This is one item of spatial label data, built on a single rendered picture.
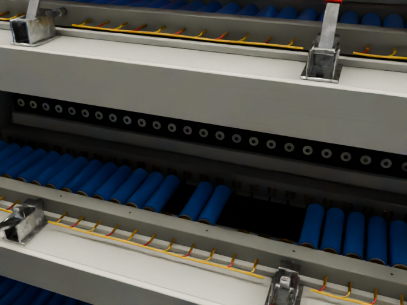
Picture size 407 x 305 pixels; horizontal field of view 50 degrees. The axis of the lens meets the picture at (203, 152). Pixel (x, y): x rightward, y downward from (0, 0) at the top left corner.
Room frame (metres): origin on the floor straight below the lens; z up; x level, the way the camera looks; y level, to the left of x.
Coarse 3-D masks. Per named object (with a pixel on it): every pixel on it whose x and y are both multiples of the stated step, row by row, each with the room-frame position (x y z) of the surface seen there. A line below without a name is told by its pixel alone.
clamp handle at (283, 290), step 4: (280, 280) 0.33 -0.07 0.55; (284, 280) 0.33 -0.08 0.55; (288, 280) 0.33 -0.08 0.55; (280, 284) 0.33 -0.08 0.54; (284, 284) 0.33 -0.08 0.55; (288, 284) 0.33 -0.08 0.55; (280, 288) 0.33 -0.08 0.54; (284, 288) 0.33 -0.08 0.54; (288, 288) 0.33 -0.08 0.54; (276, 292) 0.32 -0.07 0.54; (280, 292) 0.32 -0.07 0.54; (284, 292) 0.32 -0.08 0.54; (288, 292) 0.33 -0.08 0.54; (276, 296) 0.32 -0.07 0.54; (280, 296) 0.32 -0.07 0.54; (284, 296) 0.32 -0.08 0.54; (288, 296) 0.32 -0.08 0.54; (276, 300) 0.31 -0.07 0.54; (280, 300) 0.31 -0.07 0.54; (284, 300) 0.31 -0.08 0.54; (272, 304) 0.30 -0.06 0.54; (276, 304) 0.30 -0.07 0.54; (280, 304) 0.31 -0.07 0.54; (284, 304) 0.31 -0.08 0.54
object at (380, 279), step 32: (0, 192) 0.46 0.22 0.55; (32, 192) 0.45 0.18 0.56; (64, 192) 0.45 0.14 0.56; (96, 224) 0.42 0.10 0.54; (128, 224) 0.41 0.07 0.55; (160, 224) 0.40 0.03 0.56; (192, 224) 0.40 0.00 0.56; (256, 256) 0.37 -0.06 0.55; (288, 256) 0.36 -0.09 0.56; (320, 256) 0.36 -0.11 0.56; (384, 288) 0.34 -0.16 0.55
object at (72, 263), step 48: (144, 144) 0.54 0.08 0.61; (192, 144) 0.52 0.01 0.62; (240, 192) 0.49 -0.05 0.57; (0, 240) 0.41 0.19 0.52; (48, 240) 0.41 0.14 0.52; (96, 240) 0.41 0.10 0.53; (48, 288) 0.40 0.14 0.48; (96, 288) 0.38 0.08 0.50; (144, 288) 0.36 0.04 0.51; (192, 288) 0.36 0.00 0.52; (240, 288) 0.36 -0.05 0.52
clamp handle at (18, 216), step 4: (16, 212) 0.41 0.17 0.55; (20, 212) 0.41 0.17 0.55; (16, 216) 0.41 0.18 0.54; (20, 216) 0.41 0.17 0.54; (8, 220) 0.40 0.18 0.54; (12, 220) 0.40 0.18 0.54; (16, 220) 0.41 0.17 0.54; (20, 220) 0.41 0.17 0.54; (0, 224) 0.39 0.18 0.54; (4, 224) 0.39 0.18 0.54; (8, 224) 0.39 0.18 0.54; (12, 224) 0.40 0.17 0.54; (16, 224) 0.40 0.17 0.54; (0, 228) 0.38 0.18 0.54; (4, 228) 0.39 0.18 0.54
